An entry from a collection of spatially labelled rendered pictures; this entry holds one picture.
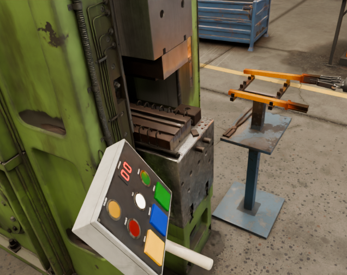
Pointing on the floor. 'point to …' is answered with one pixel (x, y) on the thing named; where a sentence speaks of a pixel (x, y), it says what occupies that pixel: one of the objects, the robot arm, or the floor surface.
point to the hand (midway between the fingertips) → (310, 78)
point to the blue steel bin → (234, 20)
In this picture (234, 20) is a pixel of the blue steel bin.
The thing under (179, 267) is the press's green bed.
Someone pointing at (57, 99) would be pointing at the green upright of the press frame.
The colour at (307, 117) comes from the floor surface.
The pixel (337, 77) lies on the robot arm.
